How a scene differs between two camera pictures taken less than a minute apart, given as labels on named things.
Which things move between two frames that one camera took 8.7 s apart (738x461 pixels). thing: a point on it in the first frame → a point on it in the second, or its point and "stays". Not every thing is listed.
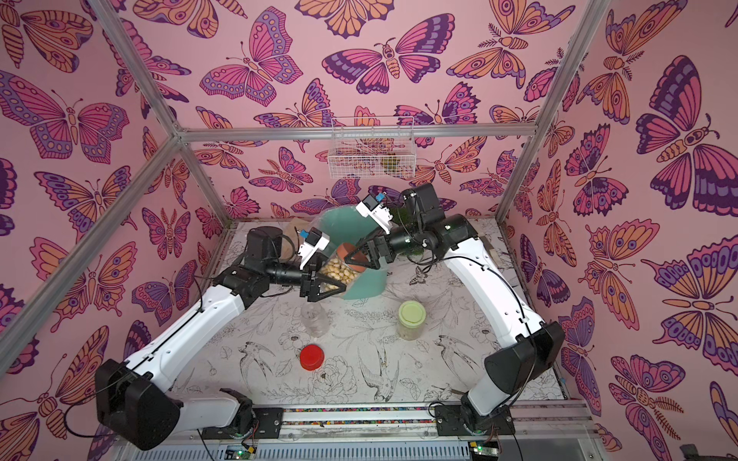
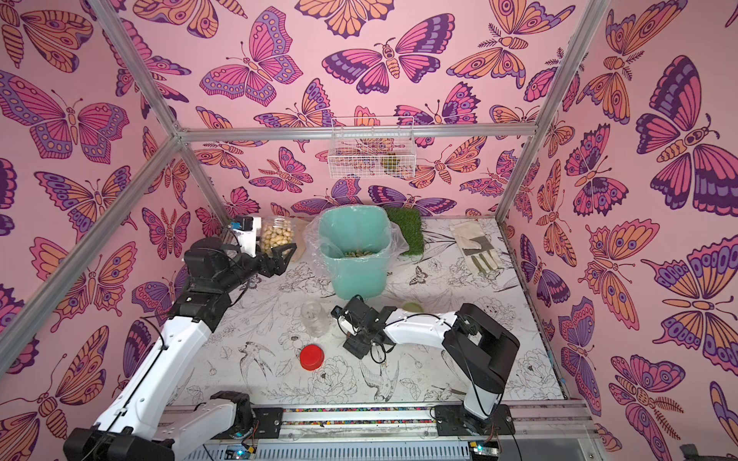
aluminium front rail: [548, 421] stays
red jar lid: [311, 357] stays
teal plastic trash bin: [344, 225] stays
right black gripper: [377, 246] → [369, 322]
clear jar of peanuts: [315, 319] stays
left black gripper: [312, 287] → [277, 267]
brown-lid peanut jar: [333, 268] → [276, 231]
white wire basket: [372, 147] stays
